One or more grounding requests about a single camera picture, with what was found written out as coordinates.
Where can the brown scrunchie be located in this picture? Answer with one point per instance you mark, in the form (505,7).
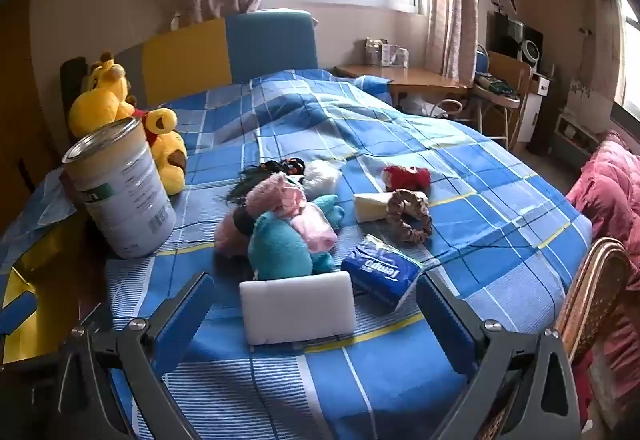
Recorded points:
(395,207)

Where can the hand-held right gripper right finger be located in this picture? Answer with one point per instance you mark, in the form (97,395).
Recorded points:
(440,315)

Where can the blue tissue packet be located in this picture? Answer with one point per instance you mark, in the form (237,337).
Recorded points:
(380,267)

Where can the clear desk organizer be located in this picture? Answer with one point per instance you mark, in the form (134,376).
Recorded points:
(385,53)

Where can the white low shelf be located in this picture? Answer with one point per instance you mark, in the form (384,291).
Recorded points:
(575,135)

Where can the wooden desk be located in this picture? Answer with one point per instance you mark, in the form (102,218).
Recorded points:
(400,75)

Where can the cream wedge sponge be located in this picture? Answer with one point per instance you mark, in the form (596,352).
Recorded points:
(370,207)

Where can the blue yellow grey headboard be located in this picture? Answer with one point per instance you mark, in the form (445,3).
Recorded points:
(270,45)

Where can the yellow storage bin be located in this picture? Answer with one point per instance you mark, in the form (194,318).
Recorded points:
(22,292)

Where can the small teal fluffy sock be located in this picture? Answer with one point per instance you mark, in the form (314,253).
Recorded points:
(330,209)

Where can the side window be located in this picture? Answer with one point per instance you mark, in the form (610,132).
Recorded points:
(629,50)

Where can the blue pillow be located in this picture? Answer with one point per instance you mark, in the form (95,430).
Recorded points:
(372,88)

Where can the white metal can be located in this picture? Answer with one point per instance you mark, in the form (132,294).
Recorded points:
(125,200)

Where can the brown wooden cabinet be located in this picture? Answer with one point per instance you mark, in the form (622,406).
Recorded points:
(20,120)

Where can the black beaded hairpiece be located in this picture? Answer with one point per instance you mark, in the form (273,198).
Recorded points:
(250,185)

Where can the white cabinet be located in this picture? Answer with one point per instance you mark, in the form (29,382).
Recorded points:
(532,110)

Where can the pink fluffy cloth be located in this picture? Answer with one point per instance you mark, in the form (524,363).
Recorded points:
(315,230)

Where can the white metal chair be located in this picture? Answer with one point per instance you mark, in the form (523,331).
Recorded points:
(500,99)

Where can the white fluffy ball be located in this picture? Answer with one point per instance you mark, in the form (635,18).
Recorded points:
(322,177)

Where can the pale blue patterned cloth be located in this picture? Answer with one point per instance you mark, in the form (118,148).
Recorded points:
(35,205)

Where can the red fluffy sock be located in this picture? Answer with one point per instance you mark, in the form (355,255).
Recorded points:
(407,177)

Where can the blue plaid blanket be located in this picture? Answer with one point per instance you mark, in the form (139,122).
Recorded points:
(350,370)

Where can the teal fluffy plush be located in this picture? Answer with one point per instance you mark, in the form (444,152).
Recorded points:
(277,245)

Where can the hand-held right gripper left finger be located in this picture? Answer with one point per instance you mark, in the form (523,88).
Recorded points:
(185,315)

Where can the pale pink fluffy plush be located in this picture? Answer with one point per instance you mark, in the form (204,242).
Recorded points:
(227,240)

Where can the plain wooden chair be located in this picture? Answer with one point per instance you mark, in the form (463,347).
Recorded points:
(510,70)

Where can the yellow bear plush red shirt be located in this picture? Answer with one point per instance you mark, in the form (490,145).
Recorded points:
(167,145)

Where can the black monitor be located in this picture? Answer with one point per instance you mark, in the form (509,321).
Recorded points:
(502,33)

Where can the white desk fan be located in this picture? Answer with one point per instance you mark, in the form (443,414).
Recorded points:
(530,54)

